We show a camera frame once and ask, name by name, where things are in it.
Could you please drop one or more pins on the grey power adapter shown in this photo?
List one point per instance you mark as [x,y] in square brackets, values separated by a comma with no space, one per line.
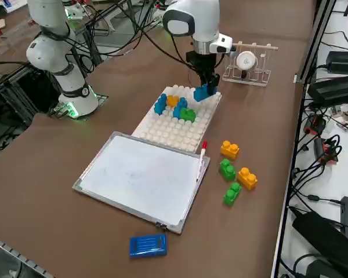
[333,89]

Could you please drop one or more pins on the yellow two-stud block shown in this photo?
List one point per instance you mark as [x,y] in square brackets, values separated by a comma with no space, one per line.
[172,100]
[229,149]

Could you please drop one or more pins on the blue three-stud block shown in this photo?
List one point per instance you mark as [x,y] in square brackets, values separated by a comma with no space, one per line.
[161,105]
[201,93]
[179,107]

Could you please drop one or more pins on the white cup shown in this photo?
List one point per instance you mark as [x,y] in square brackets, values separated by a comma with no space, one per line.
[246,60]

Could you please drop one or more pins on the white studded baseplate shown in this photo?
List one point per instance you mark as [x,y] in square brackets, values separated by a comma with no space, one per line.
[185,133]

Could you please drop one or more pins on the red-capped marker pen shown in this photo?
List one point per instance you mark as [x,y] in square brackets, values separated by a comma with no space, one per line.
[202,159]

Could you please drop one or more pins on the black frame under table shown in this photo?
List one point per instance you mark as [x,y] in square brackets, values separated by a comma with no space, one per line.
[14,92]

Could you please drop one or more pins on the upright aluminium post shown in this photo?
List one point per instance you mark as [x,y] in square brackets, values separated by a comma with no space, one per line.
[316,40]

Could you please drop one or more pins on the white device green light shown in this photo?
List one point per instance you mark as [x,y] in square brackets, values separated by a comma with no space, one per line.
[74,11]

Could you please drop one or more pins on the yellow block with dark sticker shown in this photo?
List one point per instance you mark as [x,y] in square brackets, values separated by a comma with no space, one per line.
[247,178]

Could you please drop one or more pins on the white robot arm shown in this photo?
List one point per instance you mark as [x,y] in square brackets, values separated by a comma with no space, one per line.
[72,81]

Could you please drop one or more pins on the green two-stud block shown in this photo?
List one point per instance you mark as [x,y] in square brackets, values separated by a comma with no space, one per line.
[227,170]
[231,194]
[188,115]

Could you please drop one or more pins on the blue whiteboard eraser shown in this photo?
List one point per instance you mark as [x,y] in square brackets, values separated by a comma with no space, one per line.
[148,245]

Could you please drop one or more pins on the black power strip red switches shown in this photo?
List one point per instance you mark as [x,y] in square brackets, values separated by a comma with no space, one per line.
[314,124]

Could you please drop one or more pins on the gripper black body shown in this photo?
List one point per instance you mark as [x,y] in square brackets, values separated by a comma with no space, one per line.
[201,63]

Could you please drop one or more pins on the orange black device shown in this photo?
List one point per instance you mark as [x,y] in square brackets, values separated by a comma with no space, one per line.
[327,150]

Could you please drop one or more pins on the black power adapter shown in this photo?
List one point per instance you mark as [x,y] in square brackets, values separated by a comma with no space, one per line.
[342,62]
[322,234]

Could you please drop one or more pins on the whiteboard with silver frame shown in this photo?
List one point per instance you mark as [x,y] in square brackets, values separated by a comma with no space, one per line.
[142,179]

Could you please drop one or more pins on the grey slotted edge rail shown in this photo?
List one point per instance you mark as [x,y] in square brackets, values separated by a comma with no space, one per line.
[17,255]

